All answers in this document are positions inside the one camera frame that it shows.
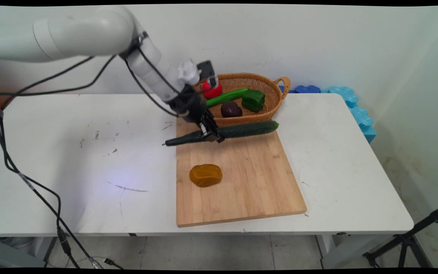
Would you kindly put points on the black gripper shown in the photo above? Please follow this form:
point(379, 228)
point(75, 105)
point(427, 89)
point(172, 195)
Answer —
point(188, 104)

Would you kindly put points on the dark green cucumber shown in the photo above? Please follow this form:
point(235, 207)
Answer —
point(249, 129)

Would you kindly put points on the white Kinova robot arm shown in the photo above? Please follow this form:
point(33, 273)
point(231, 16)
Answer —
point(70, 34)

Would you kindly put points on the dark purple onion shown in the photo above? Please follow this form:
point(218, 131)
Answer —
point(231, 109)

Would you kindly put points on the long green chili pepper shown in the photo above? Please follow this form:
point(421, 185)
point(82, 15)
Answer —
point(226, 96)

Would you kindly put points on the red tomato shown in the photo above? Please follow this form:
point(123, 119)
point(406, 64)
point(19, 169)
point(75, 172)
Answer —
point(214, 91)

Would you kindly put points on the brown potato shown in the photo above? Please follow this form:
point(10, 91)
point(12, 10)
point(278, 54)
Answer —
point(205, 175)

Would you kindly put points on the green bell pepper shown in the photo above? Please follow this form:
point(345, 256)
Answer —
point(253, 100)

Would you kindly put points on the wooden cutting board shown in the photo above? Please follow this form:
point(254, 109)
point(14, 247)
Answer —
point(242, 182)

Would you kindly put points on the woven wicker basket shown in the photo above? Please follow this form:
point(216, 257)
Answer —
point(264, 97)

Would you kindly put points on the dark blue foam piece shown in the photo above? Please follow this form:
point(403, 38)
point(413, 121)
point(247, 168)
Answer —
point(306, 89)

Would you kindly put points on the light blue foam piece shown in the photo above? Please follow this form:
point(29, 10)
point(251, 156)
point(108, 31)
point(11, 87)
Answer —
point(359, 114)

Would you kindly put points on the white table leg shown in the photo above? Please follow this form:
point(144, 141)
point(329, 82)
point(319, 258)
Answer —
point(340, 251)
point(13, 253)

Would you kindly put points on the orange object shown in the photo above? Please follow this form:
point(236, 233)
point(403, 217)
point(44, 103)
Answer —
point(2, 101)

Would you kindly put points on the black tripod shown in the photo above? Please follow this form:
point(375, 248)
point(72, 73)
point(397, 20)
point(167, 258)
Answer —
point(405, 241)

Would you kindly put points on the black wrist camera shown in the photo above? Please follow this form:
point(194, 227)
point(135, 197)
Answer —
point(208, 72)

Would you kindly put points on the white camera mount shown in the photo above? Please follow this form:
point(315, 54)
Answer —
point(188, 72)

